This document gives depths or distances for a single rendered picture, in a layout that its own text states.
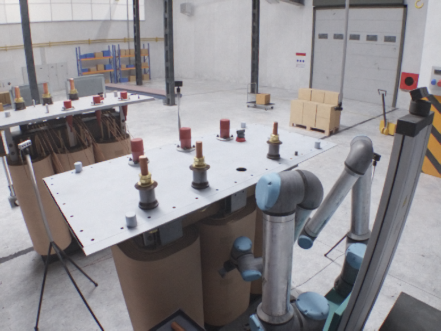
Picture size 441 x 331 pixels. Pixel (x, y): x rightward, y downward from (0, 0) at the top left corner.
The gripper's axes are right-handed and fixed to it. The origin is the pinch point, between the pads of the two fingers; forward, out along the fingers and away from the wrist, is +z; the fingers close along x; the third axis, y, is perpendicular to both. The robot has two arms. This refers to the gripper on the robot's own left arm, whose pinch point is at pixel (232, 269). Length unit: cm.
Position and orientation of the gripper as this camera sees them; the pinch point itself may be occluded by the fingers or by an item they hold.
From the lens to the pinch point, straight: 171.8
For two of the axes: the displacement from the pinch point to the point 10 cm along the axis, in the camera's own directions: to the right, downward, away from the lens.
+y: -5.2, -6.6, 5.5
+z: -1.2, 6.9, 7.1
